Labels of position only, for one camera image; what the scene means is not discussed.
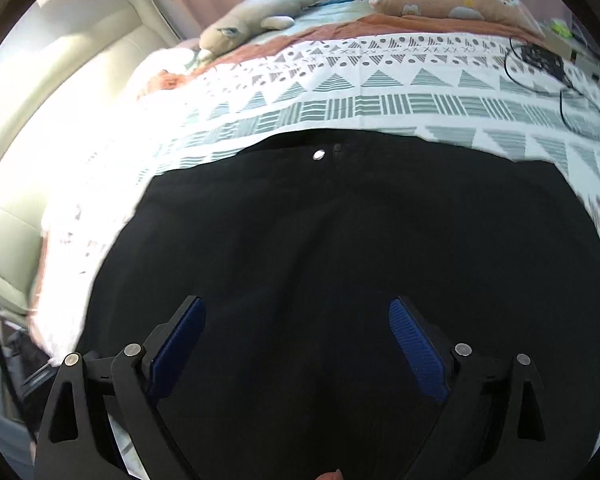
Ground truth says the black power adapter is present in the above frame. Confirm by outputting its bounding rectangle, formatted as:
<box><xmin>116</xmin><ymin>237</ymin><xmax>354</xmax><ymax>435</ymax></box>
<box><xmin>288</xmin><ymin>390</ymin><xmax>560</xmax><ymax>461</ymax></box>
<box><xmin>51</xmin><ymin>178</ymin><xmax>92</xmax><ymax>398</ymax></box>
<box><xmin>519</xmin><ymin>44</ymin><xmax>566</xmax><ymax>81</ymax></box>

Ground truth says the white pillow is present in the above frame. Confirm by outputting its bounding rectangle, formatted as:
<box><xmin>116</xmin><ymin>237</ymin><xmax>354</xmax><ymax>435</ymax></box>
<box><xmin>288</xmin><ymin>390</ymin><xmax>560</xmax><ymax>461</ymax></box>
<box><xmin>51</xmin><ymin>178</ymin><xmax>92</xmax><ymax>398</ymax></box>
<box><xmin>123</xmin><ymin>47</ymin><xmax>198</xmax><ymax>96</ymax></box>

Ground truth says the patterned white bedspread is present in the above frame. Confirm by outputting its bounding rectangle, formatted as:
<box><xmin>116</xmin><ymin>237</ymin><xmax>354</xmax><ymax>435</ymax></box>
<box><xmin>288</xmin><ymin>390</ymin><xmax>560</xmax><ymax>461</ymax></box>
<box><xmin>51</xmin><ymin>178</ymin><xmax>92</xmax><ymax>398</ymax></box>
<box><xmin>28</xmin><ymin>18</ymin><xmax>600</xmax><ymax>362</ymax></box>

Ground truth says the beige plush seal toy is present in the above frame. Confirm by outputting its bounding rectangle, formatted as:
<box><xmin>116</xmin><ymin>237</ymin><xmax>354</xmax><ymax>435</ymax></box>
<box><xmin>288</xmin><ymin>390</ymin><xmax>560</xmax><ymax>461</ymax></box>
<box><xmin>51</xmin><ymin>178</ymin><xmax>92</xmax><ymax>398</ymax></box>
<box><xmin>199</xmin><ymin>0</ymin><xmax>321</xmax><ymax>61</ymax></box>

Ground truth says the white bedside table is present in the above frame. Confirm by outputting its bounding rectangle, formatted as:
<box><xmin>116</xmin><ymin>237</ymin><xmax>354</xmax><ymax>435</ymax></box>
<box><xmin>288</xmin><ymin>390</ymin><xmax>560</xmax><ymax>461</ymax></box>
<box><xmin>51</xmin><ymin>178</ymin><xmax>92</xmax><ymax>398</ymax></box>
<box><xmin>541</xmin><ymin>21</ymin><xmax>600</xmax><ymax>87</ymax></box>

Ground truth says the black cable on bed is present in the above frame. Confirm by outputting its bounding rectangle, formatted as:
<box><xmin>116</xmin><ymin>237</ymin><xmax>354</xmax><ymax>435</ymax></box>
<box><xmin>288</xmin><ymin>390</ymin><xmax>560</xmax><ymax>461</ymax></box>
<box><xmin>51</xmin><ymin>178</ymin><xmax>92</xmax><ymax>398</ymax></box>
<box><xmin>503</xmin><ymin>37</ymin><xmax>600</xmax><ymax>142</ymax></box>

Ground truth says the cream padded headboard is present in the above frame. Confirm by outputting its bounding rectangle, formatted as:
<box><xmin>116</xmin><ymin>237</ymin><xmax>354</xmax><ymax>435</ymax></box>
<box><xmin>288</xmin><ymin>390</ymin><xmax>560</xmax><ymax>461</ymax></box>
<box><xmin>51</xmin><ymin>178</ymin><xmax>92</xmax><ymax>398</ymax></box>
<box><xmin>0</xmin><ymin>0</ymin><xmax>180</xmax><ymax>325</ymax></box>

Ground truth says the person's right hand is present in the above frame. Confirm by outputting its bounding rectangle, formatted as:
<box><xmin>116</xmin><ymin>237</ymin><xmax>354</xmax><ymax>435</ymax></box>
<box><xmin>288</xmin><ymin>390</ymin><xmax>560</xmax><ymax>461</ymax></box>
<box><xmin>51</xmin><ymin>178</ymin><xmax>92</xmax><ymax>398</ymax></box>
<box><xmin>316</xmin><ymin>470</ymin><xmax>343</xmax><ymax>480</ymax></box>

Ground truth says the large black shirt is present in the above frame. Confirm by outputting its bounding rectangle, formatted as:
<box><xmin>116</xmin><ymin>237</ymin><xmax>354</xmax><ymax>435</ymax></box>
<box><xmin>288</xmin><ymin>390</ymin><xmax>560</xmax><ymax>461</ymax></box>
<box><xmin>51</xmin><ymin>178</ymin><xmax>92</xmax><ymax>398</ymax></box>
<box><xmin>79</xmin><ymin>130</ymin><xmax>600</xmax><ymax>479</ymax></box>

